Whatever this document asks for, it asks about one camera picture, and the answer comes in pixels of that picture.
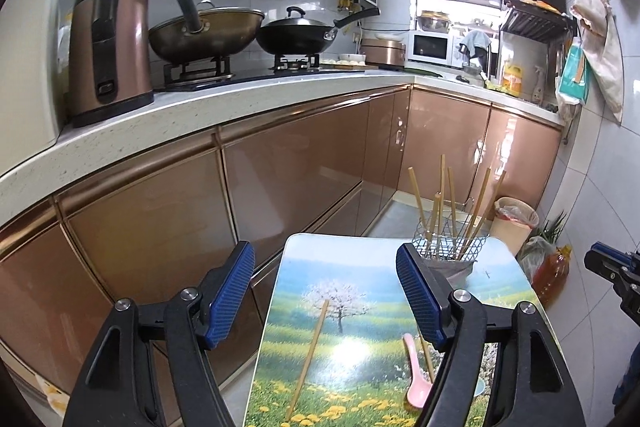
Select teal hanging bag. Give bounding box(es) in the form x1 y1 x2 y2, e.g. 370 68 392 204
557 43 591 105

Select clear plastic bag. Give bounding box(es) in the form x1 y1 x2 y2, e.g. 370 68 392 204
517 234 556 280

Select green onions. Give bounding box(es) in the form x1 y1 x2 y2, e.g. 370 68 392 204
537 209 568 243

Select white hanging bag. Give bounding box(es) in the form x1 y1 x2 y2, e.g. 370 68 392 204
572 0 626 125

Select white appliance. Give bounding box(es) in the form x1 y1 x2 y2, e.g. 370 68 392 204
0 0 76 162

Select white microwave oven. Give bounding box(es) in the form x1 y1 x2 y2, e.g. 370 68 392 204
405 29 457 68

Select row of copper cabinet doors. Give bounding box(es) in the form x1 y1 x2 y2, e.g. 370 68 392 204
0 87 563 427

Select black wok with lid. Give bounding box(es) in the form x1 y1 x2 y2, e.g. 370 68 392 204
255 6 382 56

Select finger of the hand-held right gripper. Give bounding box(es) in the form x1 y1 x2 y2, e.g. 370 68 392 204
590 243 632 260
584 250 632 288

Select brown electric kettle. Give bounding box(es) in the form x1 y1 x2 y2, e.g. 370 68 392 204
67 0 156 128

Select wire utensil holder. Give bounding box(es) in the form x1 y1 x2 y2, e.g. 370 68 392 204
411 206 493 290

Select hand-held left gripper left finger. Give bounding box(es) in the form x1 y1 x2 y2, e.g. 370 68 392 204
62 241 257 427

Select grey towel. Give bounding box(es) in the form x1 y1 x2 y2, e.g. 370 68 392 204
459 29 492 58

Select beige trash bin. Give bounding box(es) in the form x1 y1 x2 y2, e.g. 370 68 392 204
494 196 541 258

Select plate of white buns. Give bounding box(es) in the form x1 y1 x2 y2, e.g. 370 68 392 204
320 53 368 70

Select cooking oil bottle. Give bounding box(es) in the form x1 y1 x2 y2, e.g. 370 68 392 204
531 244 573 308

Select pink plastic spoon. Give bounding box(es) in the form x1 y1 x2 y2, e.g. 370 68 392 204
402 332 434 412

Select gas stove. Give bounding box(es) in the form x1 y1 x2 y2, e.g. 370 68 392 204
155 52 381 94

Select bronze wok with lid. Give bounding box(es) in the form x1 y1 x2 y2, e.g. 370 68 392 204
148 0 267 65

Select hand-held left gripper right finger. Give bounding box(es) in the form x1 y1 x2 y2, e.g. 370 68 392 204
395 243 587 427

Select brown rice cooker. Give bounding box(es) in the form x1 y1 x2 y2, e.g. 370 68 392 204
360 38 407 68

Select blue clothing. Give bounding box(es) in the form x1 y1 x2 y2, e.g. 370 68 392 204
614 369 640 408

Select white speckled kitchen countertop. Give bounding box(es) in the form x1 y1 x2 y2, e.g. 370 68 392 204
0 69 568 228

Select steel pot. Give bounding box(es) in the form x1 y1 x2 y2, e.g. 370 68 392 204
416 10 453 32

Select yellow detergent bottle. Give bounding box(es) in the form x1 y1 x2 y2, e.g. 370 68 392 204
501 61 525 96

